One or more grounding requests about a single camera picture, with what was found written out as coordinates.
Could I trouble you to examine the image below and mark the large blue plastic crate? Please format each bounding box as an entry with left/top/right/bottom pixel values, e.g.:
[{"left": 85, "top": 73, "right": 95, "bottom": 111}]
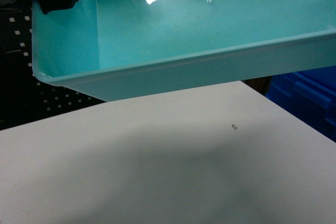
[{"left": 266, "top": 67, "right": 335, "bottom": 141}]

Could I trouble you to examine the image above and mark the light turquoise plastic bin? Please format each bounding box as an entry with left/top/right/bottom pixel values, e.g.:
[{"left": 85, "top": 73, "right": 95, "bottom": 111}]
[{"left": 32, "top": 0, "right": 335, "bottom": 101}]

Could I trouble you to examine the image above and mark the black perforated panel left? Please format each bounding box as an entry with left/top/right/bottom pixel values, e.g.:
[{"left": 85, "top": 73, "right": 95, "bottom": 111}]
[{"left": 0, "top": 6, "right": 103, "bottom": 130}]

